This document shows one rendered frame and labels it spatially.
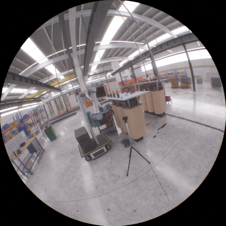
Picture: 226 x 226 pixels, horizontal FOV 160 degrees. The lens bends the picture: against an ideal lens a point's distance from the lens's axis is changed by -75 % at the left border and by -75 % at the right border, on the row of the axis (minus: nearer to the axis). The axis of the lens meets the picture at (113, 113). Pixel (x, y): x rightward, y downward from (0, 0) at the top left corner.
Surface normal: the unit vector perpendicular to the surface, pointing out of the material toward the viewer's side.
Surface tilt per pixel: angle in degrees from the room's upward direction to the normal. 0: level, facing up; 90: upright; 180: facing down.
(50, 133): 94
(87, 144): 90
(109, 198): 0
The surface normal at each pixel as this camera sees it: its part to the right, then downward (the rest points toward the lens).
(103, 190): -0.28, -0.91
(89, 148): 0.50, 0.12
